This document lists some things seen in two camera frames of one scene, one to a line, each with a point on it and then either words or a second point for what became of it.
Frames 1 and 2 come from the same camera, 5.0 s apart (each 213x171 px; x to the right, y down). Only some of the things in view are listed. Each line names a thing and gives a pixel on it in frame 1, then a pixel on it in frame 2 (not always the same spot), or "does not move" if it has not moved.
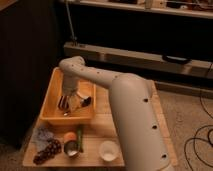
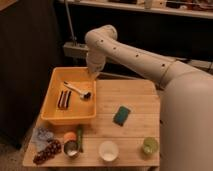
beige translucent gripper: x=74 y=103 -> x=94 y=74
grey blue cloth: x=40 y=138 does not move
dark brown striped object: x=63 y=103 does not move
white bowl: x=108 y=150 does not move
